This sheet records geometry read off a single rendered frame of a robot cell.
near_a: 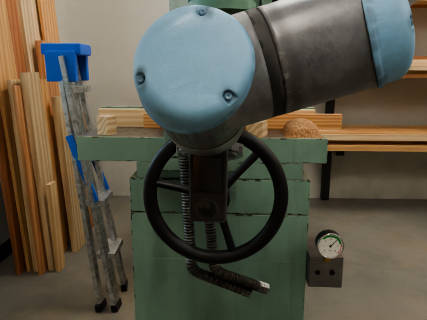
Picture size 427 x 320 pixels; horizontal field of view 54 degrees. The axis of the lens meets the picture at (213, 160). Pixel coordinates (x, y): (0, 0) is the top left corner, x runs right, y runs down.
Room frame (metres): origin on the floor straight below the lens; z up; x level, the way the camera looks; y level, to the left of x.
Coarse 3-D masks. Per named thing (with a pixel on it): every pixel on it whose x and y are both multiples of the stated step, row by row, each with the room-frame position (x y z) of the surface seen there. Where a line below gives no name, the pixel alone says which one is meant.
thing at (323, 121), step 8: (144, 120) 1.14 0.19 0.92; (152, 120) 1.14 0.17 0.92; (272, 120) 1.12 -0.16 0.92; (280, 120) 1.12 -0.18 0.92; (288, 120) 1.12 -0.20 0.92; (312, 120) 1.11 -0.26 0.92; (320, 120) 1.11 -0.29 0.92; (328, 120) 1.11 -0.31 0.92; (336, 120) 1.11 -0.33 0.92; (272, 128) 1.12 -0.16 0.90; (280, 128) 1.12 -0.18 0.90; (320, 128) 1.11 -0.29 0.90; (328, 128) 1.11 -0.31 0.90; (336, 128) 1.11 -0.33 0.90
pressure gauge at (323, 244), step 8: (320, 232) 0.92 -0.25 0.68; (328, 232) 0.90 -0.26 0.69; (336, 232) 0.91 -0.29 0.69; (320, 240) 0.90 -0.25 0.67; (328, 240) 0.90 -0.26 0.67; (336, 240) 0.90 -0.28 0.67; (320, 248) 0.90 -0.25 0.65; (328, 248) 0.90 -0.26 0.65; (336, 248) 0.89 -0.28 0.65; (328, 256) 0.90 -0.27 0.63; (336, 256) 0.89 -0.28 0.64
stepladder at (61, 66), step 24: (48, 48) 1.71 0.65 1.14; (72, 48) 1.71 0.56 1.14; (48, 72) 1.69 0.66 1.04; (72, 72) 1.69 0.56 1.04; (72, 96) 1.69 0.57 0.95; (72, 120) 1.68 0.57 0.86; (72, 144) 1.69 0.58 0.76; (96, 168) 1.84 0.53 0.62; (96, 192) 1.72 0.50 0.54; (96, 216) 1.67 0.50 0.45; (120, 240) 1.85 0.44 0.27; (96, 264) 1.70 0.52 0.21; (120, 264) 1.85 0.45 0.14; (96, 288) 1.68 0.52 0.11
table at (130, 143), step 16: (96, 128) 1.13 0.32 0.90; (128, 128) 1.13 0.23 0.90; (144, 128) 1.13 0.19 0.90; (80, 144) 0.99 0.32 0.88; (96, 144) 0.99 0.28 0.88; (112, 144) 0.99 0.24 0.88; (128, 144) 0.98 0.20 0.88; (144, 144) 0.98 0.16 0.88; (160, 144) 0.98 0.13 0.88; (272, 144) 0.97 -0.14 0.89; (288, 144) 0.96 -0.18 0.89; (304, 144) 0.96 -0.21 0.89; (320, 144) 0.96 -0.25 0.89; (80, 160) 0.99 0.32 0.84; (96, 160) 0.99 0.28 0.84; (112, 160) 0.99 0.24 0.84; (128, 160) 0.98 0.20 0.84; (144, 160) 0.98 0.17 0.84; (176, 160) 0.88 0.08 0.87; (240, 160) 0.97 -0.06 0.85; (288, 160) 0.96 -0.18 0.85; (304, 160) 0.96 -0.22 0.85; (320, 160) 0.96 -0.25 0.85
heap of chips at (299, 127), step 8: (296, 120) 1.02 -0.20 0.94; (304, 120) 1.02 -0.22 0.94; (288, 128) 1.00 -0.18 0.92; (296, 128) 0.98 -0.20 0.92; (304, 128) 0.98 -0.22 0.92; (312, 128) 0.98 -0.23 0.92; (288, 136) 0.98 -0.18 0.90; (296, 136) 0.97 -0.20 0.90; (304, 136) 0.97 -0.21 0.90; (312, 136) 0.97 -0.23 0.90; (320, 136) 0.98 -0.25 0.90
